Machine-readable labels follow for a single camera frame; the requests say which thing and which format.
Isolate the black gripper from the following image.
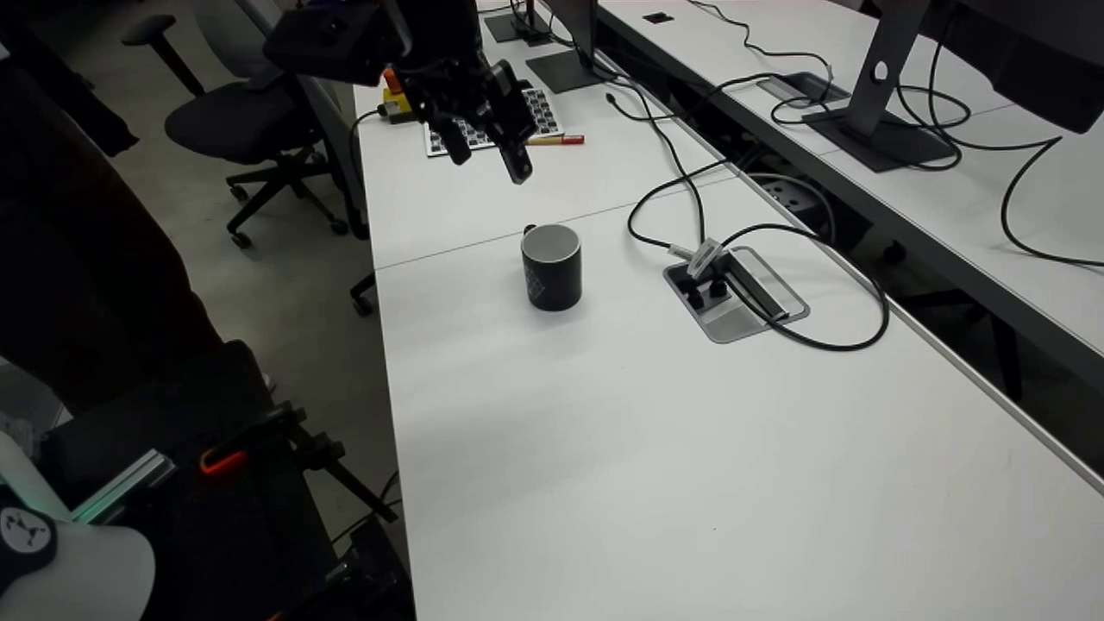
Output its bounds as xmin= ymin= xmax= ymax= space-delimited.
xmin=393 ymin=48 xmax=539 ymax=189

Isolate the black mug with white print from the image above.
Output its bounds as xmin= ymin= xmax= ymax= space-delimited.
xmin=516 ymin=222 xmax=586 ymax=313

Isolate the black dotted calibration board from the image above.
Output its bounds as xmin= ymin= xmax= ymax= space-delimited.
xmin=421 ymin=81 xmax=570 ymax=163

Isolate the yellow and red toy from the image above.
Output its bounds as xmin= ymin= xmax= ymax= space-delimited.
xmin=377 ymin=67 xmax=421 ymax=125

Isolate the black office chair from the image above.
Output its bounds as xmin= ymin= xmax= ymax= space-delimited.
xmin=118 ymin=12 xmax=356 ymax=253

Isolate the white power plug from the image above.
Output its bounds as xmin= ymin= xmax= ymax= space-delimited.
xmin=682 ymin=238 xmax=734 ymax=312

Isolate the grey desk power socket box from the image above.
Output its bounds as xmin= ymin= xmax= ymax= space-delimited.
xmin=662 ymin=242 xmax=813 ymax=350

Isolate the grey Dell monitor stand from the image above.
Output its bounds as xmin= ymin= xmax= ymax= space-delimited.
xmin=804 ymin=0 xmax=960 ymax=176

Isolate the large black fabric object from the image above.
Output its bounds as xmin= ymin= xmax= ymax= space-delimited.
xmin=0 ymin=55 xmax=285 ymax=461

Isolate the aluminium profile bar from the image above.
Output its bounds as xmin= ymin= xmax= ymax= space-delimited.
xmin=65 ymin=444 xmax=180 ymax=528

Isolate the black computer monitor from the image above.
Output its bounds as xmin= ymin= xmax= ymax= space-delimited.
xmin=930 ymin=0 xmax=1104 ymax=139

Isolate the black flat monitor base plate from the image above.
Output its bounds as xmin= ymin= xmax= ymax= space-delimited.
xmin=525 ymin=0 xmax=629 ymax=97

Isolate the black clamp with orange handle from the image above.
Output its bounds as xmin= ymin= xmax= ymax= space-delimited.
xmin=193 ymin=401 xmax=401 ymax=528

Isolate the black looped cable at socket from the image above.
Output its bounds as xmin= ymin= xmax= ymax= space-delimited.
xmin=605 ymin=85 xmax=892 ymax=357

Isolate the black desk divider rail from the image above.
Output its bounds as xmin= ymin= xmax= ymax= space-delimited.
xmin=598 ymin=20 xmax=1104 ymax=401

